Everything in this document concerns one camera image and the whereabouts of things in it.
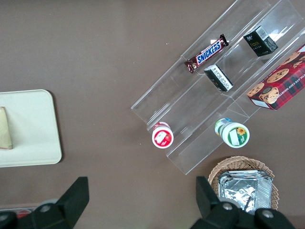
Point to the red tartan cookie box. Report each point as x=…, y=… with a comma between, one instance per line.
x=278, y=88

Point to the triangular sandwich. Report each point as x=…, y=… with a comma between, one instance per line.
x=4, y=128

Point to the red soda bottle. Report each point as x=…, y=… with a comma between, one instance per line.
x=22, y=213

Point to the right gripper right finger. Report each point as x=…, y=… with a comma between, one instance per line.
x=214, y=214

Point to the Snickers chocolate bar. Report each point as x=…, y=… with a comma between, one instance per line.
x=207, y=54

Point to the clear acrylic stepped stand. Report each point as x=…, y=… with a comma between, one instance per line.
x=190, y=100

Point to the red lid yogurt cup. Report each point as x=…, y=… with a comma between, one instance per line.
x=162, y=138

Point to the light tan wicker basket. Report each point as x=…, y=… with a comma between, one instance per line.
x=238, y=163

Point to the green lid yogurt cup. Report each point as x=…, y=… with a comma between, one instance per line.
x=236, y=134

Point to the beige plastic tray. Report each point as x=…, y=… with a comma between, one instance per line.
x=33, y=128

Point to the clear acrylic bottle rack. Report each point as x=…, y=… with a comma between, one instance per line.
x=9, y=210

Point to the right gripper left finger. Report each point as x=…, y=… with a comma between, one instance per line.
x=69, y=205

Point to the small black carton box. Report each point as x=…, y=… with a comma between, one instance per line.
x=218, y=78
x=261, y=41

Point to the stack of foil trays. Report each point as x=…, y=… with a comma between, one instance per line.
x=245, y=188

